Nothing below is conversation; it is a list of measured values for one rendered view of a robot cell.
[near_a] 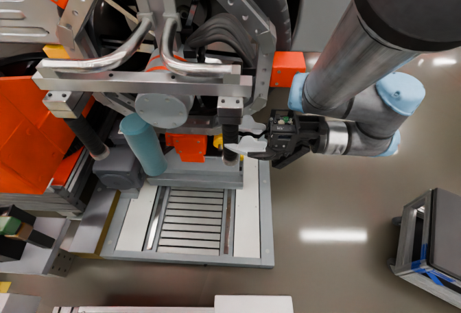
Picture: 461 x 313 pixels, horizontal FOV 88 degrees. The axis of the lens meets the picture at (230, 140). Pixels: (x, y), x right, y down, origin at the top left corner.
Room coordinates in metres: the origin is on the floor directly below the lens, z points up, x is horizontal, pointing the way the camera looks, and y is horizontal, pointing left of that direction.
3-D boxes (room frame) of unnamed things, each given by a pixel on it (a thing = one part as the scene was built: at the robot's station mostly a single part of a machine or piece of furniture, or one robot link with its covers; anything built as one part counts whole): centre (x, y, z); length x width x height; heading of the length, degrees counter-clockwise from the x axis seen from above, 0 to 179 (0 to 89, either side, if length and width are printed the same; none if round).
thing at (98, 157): (0.35, 0.34, 0.83); 0.04 x 0.04 x 0.16
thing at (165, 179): (0.75, 0.17, 0.13); 0.50 x 0.36 x 0.10; 87
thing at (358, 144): (0.32, -0.30, 0.85); 0.11 x 0.08 x 0.09; 87
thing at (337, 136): (0.32, -0.22, 0.85); 0.08 x 0.05 x 0.08; 177
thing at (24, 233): (0.20, 0.59, 0.59); 0.04 x 0.04 x 0.04; 87
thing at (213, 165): (0.75, 0.15, 0.32); 0.40 x 0.30 x 0.28; 87
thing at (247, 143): (0.30, -0.03, 0.85); 0.09 x 0.03 x 0.06; 96
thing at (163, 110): (0.50, 0.16, 0.85); 0.21 x 0.14 x 0.14; 177
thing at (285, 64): (0.57, -0.16, 0.85); 0.09 x 0.08 x 0.07; 87
